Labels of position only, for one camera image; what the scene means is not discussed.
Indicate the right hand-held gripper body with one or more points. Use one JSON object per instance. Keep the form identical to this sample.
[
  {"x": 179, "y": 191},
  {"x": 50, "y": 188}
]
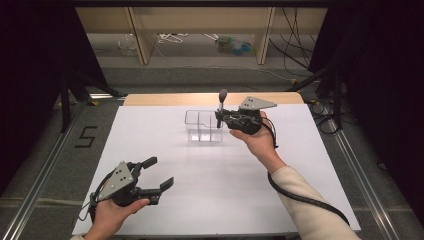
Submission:
[{"x": 248, "y": 121}]

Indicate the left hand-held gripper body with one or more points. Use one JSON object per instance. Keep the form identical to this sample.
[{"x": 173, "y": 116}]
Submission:
[{"x": 120, "y": 186}]

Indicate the black makeup brush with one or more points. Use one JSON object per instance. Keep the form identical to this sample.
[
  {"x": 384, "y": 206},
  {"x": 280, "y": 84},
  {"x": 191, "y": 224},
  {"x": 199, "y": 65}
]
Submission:
[{"x": 222, "y": 95}]

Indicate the clear acrylic organizer box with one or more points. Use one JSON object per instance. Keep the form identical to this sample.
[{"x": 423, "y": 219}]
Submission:
[{"x": 200, "y": 128}]

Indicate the person's right hand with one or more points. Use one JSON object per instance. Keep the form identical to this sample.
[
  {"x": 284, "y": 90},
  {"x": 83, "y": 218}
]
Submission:
[{"x": 261, "y": 145}]

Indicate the person's left hand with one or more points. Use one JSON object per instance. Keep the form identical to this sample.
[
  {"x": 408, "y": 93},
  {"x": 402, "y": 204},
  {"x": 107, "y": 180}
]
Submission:
[{"x": 106, "y": 216}]

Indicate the colourful plastic bag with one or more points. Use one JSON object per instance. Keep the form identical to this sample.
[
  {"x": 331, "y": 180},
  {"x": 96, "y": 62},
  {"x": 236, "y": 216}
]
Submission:
[{"x": 235, "y": 46}]

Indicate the black metal stand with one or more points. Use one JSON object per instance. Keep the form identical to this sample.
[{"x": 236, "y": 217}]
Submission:
[
  {"x": 330, "y": 86},
  {"x": 66, "y": 100}
]

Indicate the light wooden shelf unit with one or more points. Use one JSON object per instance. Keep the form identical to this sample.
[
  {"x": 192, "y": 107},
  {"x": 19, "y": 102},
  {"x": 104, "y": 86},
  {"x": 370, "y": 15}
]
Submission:
[{"x": 200, "y": 20}]

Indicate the clear plastic bag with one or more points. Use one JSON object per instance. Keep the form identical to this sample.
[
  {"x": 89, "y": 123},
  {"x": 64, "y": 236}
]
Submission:
[{"x": 126, "y": 45}]

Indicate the black curtain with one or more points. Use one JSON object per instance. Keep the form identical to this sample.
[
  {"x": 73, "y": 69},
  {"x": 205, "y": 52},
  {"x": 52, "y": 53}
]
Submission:
[
  {"x": 383, "y": 83},
  {"x": 30, "y": 83}
]

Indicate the aluminium floor rail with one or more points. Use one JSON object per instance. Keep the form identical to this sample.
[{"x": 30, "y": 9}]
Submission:
[
  {"x": 366, "y": 186},
  {"x": 36, "y": 190}
]

